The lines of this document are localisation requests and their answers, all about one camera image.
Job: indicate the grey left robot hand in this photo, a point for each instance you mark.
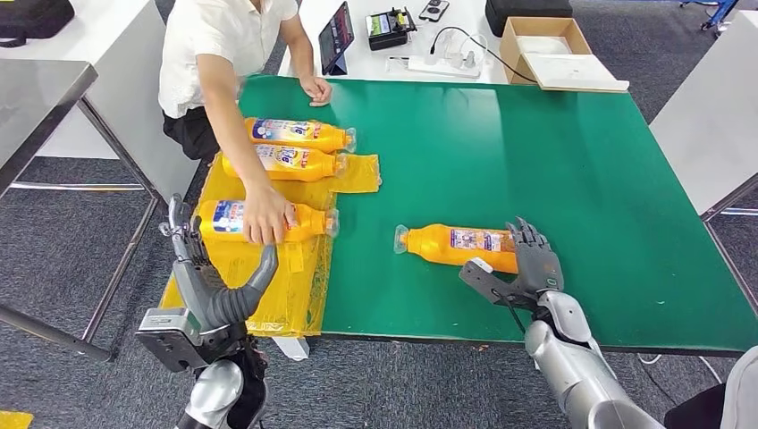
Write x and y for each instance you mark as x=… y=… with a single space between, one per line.
x=207 y=302

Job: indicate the person's right hand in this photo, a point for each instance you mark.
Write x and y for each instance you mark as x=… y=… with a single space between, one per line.
x=269 y=216

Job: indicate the black smartphone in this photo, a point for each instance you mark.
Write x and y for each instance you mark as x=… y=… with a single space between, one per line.
x=433 y=10

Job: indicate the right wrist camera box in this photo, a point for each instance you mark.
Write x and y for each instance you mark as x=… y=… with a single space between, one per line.
x=488 y=284

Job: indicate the person's left forearm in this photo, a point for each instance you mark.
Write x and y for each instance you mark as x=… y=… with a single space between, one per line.
x=305 y=59

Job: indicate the white table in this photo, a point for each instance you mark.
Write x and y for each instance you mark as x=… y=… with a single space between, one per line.
x=367 y=66
x=704 y=112
x=101 y=41

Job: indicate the white power strip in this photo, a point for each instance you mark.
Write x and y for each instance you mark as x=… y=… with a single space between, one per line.
x=443 y=66

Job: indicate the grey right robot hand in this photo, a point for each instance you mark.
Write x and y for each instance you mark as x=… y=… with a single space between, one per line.
x=539 y=266

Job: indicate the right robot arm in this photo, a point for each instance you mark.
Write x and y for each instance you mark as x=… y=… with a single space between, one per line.
x=568 y=367

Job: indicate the open cardboard box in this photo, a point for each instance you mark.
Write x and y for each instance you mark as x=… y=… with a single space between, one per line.
x=513 y=52

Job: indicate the person's left hand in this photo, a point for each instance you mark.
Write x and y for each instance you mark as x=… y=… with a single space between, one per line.
x=317 y=92

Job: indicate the black tablet on stand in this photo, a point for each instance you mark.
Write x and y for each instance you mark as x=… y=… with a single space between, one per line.
x=336 y=37

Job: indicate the clear plastic cap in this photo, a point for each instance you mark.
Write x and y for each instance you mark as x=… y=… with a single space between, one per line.
x=163 y=229

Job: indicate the steel table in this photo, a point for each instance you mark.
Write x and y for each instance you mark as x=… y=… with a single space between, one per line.
x=35 y=100

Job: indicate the black bag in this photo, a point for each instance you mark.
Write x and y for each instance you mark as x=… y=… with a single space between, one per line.
x=32 y=18

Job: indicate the orange detergent bottle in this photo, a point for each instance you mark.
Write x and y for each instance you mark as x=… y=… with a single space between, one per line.
x=308 y=222
x=320 y=166
x=432 y=246
x=331 y=139

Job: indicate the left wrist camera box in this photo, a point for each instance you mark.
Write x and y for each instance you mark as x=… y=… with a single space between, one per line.
x=166 y=343

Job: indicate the person's right forearm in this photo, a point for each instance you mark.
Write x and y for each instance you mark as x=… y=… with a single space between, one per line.
x=243 y=157

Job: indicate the black hard case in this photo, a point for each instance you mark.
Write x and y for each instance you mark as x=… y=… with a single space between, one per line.
x=528 y=13

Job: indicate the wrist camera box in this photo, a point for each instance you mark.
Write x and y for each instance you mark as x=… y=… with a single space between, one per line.
x=166 y=343
x=488 y=284

